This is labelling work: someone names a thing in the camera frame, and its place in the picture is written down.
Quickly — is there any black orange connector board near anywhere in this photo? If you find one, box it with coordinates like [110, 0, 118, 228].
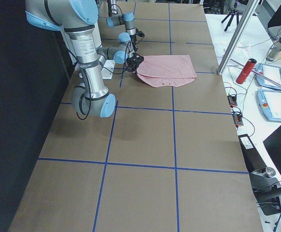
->
[231, 106, 243, 128]

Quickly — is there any blue teach pendant near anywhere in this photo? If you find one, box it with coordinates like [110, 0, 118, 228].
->
[257, 89, 281, 123]

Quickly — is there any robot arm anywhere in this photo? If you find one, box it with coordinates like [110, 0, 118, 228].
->
[106, 0, 143, 52]
[25, 0, 143, 118]

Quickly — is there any pink Snoopy t-shirt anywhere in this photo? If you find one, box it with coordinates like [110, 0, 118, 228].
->
[137, 55, 197, 87]

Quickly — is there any blue teach pendant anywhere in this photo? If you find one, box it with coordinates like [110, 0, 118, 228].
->
[255, 63, 281, 91]
[257, 89, 281, 123]

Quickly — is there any black orange connector board far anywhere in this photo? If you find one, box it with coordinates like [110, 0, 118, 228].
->
[227, 94, 238, 107]

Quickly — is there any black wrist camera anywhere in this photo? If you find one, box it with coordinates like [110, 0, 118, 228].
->
[126, 53, 144, 69]
[136, 29, 145, 38]

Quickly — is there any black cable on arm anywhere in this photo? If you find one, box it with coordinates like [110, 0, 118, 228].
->
[75, 41, 135, 121]

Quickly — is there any black orange connector board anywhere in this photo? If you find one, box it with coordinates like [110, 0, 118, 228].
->
[231, 106, 243, 128]
[227, 94, 238, 107]

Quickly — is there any blue teach pendant far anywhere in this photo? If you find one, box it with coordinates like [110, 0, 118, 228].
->
[255, 63, 281, 91]

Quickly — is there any aluminium frame post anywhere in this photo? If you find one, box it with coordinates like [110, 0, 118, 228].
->
[217, 0, 259, 75]

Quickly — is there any red cylindrical bottle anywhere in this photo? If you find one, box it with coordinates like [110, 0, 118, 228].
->
[236, 58, 257, 85]

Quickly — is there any grey water bottle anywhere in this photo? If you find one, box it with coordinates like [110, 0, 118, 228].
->
[266, 37, 281, 61]

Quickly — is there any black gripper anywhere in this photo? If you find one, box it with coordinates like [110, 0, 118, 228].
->
[126, 59, 141, 73]
[129, 36, 138, 58]

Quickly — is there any black box with label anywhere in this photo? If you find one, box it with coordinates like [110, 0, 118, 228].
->
[238, 134, 266, 173]

